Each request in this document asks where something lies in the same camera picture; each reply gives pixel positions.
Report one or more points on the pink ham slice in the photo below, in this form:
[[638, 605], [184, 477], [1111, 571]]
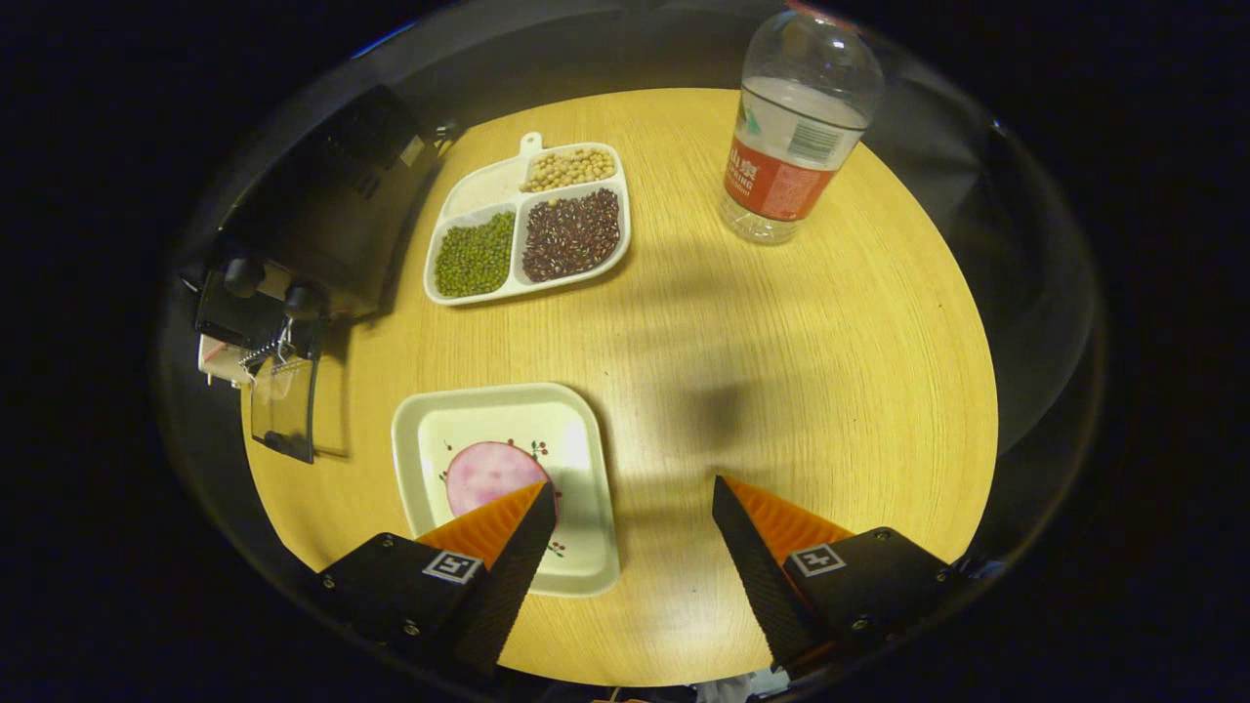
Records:
[[483, 474]]

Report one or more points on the cream square plate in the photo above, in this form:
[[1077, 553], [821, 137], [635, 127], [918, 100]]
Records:
[[576, 439]]

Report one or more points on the green mung beans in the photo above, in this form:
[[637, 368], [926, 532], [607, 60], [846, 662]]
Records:
[[476, 254]]

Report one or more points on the white divided dish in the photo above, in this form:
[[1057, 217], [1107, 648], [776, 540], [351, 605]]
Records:
[[483, 186]]

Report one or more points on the black electric oven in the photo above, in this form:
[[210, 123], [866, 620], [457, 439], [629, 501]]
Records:
[[332, 215]]

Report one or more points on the small white appliance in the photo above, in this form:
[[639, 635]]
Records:
[[223, 363]]

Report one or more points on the clear water bottle red label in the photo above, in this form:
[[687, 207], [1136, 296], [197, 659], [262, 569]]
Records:
[[781, 176]]

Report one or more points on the yellow soybeans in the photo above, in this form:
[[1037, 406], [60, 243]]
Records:
[[571, 168]]

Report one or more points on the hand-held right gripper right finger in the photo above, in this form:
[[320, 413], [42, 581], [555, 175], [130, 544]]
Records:
[[757, 576]]

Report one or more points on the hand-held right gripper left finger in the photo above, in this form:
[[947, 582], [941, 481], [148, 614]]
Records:
[[508, 576]]

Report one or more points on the dark red beans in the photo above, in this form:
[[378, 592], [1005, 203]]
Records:
[[571, 234]]

